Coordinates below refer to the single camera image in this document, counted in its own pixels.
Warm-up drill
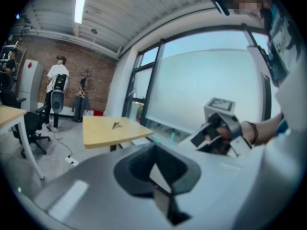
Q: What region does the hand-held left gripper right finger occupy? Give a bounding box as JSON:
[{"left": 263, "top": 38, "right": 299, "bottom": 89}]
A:
[{"left": 155, "top": 145, "right": 201, "bottom": 196}]

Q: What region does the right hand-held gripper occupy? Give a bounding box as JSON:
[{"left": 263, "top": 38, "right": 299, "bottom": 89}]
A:
[{"left": 190, "top": 96, "right": 253, "bottom": 158}]

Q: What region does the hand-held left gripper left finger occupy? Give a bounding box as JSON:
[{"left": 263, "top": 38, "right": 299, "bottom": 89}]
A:
[{"left": 114, "top": 144, "right": 158, "bottom": 197}]

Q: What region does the dark grey object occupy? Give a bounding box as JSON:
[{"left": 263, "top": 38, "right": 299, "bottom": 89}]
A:
[{"left": 150, "top": 163, "right": 192, "bottom": 226}]

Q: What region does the person's right forearm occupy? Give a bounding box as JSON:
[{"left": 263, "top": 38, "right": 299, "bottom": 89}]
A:
[{"left": 240, "top": 113, "right": 285, "bottom": 146}]

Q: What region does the person's right hand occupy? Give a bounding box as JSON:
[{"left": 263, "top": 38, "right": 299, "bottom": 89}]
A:
[{"left": 214, "top": 126, "right": 232, "bottom": 142}]

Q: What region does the dark wrist band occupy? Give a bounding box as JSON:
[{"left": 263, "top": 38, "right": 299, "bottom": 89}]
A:
[{"left": 247, "top": 121, "right": 259, "bottom": 145}]

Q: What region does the large black framed window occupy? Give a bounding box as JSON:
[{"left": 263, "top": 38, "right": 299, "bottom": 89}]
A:
[{"left": 121, "top": 24, "right": 275, "bottom": 141}]

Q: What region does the white power strip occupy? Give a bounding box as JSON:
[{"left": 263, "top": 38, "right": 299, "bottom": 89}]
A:
[{"left": 65, "top": 155, "right": 80, "bottom": 167}]

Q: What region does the person's white top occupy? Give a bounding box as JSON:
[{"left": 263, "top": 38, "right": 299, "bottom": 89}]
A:
[{"left": 234, "top": 1, "right": 307, "bottom": 230}]

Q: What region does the hanging grey garment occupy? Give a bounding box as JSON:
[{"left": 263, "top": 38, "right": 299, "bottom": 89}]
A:
[{"left": 71, "top": 91, "right": 90, "bottom": 123}]

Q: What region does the grey black backpack device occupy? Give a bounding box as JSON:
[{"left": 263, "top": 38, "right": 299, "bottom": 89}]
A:
[{"left": 51, "top": 73, "right": 69, "bottom": 115}]

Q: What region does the dark coat rack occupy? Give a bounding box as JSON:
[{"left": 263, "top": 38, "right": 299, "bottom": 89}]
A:
[{"left": 80, "top": 67, "right": 94, "bottom": 98}]

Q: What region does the black office chair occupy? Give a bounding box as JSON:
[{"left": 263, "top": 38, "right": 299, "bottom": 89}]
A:
[
  {"left": 11, "top": 104, "right": 51, "bottom": 159},
  {"left": 0, "top": 72, "right": 27, "bottom": 110}
]

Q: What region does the wooden table with white legs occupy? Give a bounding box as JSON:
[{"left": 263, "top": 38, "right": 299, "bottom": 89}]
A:
[{"left": 0, "top": 104, "right": 46, "bottom": 181}]

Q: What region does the white cabinet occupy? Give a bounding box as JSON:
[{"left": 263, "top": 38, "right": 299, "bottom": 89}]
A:
[{"left": 17, "top": 58, "right": 44, "bottom": 113}]

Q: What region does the metal shelf rack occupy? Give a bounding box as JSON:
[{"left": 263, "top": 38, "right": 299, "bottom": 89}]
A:
[{"left": 0, "top": 40, "right": 27, "bottom": 92}]

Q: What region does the long ceiling light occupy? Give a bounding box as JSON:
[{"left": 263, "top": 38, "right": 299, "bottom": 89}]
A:
[{"left": 74, "top": 0, "right": 91, "bottom": 24}]

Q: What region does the wooden table with black post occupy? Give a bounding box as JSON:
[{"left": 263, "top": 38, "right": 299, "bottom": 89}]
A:
[{"left": 82, "top": 115, "right": 154, "bottom": 152}]

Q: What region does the thin floor cable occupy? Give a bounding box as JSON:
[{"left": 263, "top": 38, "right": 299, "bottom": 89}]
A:
[{"left": 48, "top": 126, "right": 73, "bottom": 158}]

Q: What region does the black head-worn camera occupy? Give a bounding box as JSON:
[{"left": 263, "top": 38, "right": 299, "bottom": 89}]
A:
[{"left": 210, "top": 0, "right": 231, "bottom": 16}]

